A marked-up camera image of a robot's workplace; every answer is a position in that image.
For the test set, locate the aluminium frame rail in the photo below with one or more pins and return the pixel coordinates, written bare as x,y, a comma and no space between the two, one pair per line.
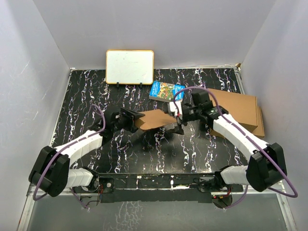
265,211

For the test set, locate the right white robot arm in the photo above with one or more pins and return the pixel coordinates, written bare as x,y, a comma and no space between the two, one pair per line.
266,164

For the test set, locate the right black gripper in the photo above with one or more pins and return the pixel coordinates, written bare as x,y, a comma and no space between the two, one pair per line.
177,129

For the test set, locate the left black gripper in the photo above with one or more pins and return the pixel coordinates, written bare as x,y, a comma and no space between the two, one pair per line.
130,119

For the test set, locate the blue illustrated book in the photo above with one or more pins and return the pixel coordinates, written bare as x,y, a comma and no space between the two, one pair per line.
164,92

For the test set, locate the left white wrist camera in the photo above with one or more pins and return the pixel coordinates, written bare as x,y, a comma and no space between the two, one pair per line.
175,109

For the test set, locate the white board with wooden frame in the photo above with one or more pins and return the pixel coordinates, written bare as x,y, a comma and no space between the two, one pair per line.
129,67

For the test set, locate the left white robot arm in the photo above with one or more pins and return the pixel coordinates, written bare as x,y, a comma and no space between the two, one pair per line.
52,170

